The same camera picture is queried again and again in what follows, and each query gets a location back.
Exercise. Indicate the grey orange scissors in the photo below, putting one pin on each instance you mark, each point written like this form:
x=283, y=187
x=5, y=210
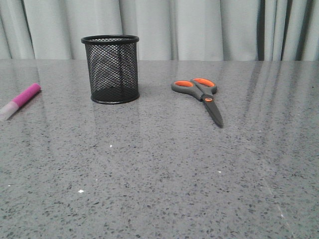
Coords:
x=203, y=90

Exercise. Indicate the pink highlighter pen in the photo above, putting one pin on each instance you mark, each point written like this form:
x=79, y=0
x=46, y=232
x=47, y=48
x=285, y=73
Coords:
x=20, y=100

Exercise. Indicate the black mesh pen cup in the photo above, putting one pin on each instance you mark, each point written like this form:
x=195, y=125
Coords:
x=113, y=68

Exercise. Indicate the light grey curtain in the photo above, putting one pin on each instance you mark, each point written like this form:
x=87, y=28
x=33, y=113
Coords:
x=244, y=30

